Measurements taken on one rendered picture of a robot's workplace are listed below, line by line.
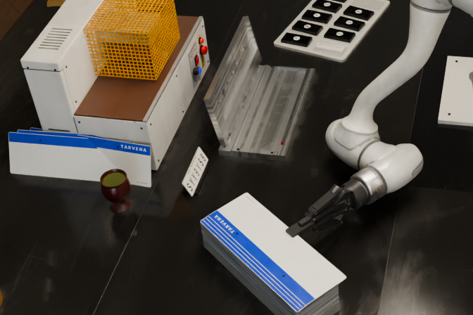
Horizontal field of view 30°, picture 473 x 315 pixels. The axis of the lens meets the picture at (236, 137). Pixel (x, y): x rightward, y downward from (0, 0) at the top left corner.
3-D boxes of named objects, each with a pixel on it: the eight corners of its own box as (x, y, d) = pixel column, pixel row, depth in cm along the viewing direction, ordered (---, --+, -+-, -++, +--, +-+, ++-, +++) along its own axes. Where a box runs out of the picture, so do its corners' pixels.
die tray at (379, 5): (343, 62, 295) (343, 60, 294) (272, 46, 307) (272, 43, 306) (390, 3, 320) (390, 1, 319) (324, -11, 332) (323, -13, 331)
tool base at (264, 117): (286, 162, 260) (284, 152, 258) (219, 155, 266) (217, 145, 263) (315, 74, 292) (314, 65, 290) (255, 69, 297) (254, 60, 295)
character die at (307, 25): (316, 36, 307) (316, 33, 306) (291, 29, 312) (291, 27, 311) (323, 28, 310) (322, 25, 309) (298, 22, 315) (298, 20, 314)
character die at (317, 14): (326, 24, 312) (326, 21, 311) (301, 19, 316) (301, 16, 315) (332, 17, 315) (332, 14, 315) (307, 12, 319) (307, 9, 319)
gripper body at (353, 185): (369, 186, 228) (341, 203, 224) (369, 209, 233) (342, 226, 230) (349, 171, 233) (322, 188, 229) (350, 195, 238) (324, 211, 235)
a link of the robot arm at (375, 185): (386, 202, 235) (370, 212, 233) (363, 184, 241) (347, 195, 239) (387, 176, 229) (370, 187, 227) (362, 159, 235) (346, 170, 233)
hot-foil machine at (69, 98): (158, 173, 262) (135, 69, 238) (36, 159, 273) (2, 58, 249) (226, 32, 316) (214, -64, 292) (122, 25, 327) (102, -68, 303)
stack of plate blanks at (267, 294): (340, 310, 216) (338, 283, 210) (299, 338, 211) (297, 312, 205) (242, 223, 243) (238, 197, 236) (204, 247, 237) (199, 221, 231)
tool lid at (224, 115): (208, 98, 252) (203, 99, 253) (227, 149, 263) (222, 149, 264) (248, 15, 284) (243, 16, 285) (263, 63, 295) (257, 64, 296)
